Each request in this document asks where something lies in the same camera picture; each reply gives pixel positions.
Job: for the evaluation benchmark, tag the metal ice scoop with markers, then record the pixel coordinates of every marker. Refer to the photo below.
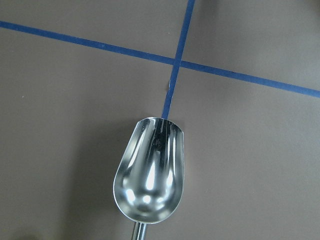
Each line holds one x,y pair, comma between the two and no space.
149,181

